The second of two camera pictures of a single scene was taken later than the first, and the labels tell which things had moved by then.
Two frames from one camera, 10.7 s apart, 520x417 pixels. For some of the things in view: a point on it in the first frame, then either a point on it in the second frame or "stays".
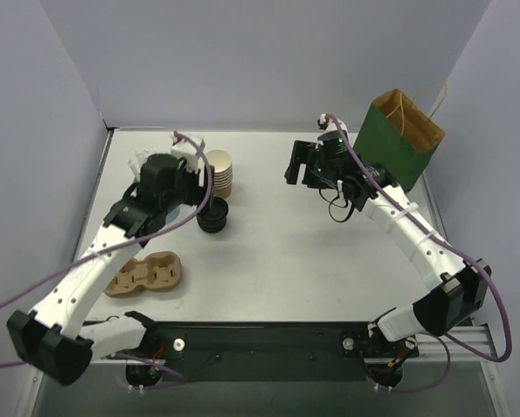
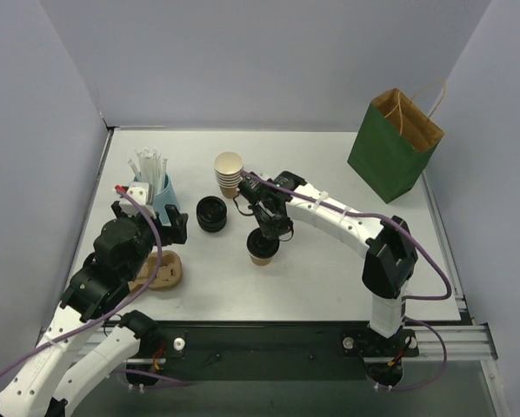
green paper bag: x=397 y=136 stays
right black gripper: x=306 y=162 to x=274 y=221
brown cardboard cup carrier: x=161 y=270 stays
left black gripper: x=203 y=187 to x=165 y=227
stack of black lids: x=212 y=216 stays
